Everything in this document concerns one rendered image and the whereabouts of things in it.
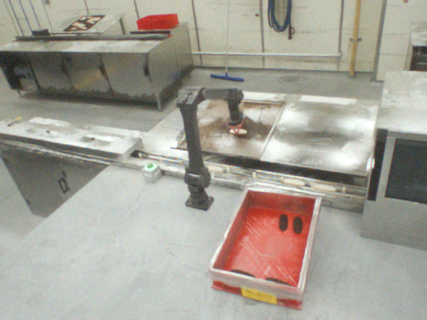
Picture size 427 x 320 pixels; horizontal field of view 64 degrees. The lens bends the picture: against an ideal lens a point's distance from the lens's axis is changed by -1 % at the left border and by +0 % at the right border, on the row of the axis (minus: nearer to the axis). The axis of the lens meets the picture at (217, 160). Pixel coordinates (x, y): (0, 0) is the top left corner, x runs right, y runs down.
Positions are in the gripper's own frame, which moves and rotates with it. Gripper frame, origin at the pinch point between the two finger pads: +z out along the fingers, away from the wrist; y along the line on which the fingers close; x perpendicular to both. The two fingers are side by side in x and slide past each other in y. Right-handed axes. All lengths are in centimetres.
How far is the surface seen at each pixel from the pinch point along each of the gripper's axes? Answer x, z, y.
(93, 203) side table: -56, -1, 66
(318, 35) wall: -6, 96, -331
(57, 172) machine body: -122, 20, 35
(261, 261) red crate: 35, -2, 77
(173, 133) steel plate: -49, 12, -6
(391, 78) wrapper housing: 73, -38, 4
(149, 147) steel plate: -55, 9, 13
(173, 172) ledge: -24.3, 1.4, 36.7
